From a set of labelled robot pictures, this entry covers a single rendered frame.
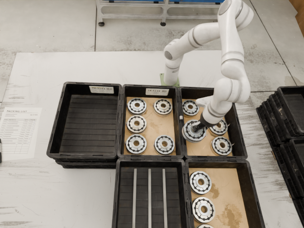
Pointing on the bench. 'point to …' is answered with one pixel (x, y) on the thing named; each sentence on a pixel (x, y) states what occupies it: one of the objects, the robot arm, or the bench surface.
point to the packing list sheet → (19, 132)
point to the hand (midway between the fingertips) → (201, 128)
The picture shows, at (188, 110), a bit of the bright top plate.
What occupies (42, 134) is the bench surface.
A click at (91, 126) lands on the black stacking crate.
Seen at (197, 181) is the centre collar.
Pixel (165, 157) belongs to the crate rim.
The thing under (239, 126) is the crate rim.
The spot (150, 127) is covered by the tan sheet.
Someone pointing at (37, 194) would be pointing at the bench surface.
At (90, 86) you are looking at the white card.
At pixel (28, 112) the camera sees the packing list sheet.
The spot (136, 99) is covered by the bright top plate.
